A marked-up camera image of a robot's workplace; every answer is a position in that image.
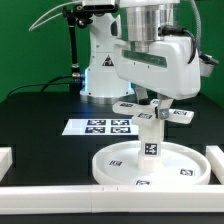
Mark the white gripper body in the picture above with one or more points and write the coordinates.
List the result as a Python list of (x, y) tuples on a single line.
[(164, 69)]

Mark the white front fence rail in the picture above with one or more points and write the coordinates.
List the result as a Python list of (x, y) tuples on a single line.
[(98, 198)]

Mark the white marker sheet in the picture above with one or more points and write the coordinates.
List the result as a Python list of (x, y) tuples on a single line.
[(99, 127)]

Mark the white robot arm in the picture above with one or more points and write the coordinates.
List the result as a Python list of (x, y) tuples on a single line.
[(142, 22)]

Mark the black camera stand pole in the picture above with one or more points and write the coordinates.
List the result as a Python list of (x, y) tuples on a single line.
[(76, 17)]

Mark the white round table top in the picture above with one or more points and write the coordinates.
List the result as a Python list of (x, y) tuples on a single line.
[(117, 164)]

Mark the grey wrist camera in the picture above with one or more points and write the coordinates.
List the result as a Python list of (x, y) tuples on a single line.
[(207, 64)]

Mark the white cross-shaped table base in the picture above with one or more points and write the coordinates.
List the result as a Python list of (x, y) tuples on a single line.
[(143, 115)]

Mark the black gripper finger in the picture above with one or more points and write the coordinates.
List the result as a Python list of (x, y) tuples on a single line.
[(162, 109), (141, 95)]

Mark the white left fence block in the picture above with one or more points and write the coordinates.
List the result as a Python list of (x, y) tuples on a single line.
[(5, 160)]

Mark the white fence block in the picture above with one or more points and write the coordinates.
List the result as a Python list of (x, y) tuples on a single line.
[(5, 160), (215, 157)]

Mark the white right fence block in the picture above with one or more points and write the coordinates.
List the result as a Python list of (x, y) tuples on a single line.
[(215, 157)]

